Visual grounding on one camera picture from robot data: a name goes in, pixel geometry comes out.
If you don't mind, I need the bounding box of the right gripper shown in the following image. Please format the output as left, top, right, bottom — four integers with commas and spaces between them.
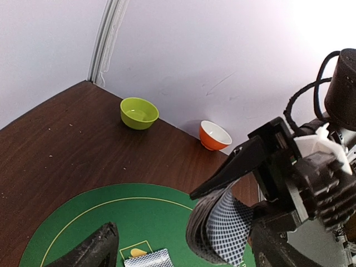
190, 117, 355, 266

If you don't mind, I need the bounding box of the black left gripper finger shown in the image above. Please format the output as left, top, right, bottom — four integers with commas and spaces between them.
48, 222, 119, 267

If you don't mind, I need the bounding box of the blue playing card deck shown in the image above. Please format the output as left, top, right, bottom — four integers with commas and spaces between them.
186, 186, 253, 266

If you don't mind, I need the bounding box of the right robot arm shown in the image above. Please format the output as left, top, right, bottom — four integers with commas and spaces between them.
186, 48, 355, 266

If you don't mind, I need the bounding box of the orange bowl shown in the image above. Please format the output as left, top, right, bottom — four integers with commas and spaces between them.
199, 120, 233, 151

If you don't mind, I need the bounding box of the round green poker mat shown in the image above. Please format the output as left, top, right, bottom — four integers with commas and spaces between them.
18, 182, 256, 267

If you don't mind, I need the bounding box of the green bowl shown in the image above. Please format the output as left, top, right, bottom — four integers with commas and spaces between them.
120, 97, 159, 130

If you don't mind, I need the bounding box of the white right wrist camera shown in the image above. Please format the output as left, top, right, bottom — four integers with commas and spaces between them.
294, 123, 352, 175

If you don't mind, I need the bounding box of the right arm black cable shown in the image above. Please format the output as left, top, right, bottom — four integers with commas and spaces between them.
283, 50, 342, 131

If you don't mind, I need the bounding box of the right aluminium frame post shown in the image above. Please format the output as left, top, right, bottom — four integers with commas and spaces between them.
87, 0, 130, 88

